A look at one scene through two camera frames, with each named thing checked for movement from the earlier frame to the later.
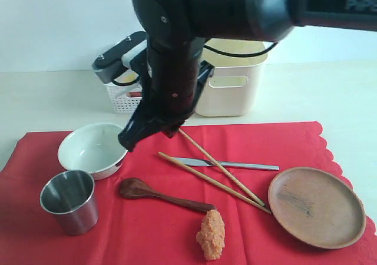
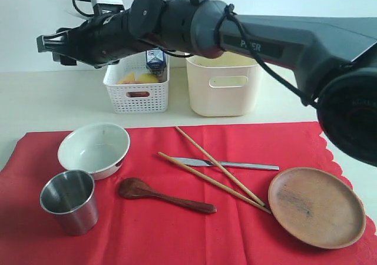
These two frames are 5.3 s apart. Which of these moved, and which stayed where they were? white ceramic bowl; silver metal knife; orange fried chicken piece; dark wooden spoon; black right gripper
Moved: orange fried chicken piece; black right gripper
Stayed: dark wooden spoon; white ceramic bowl; silver metal knife
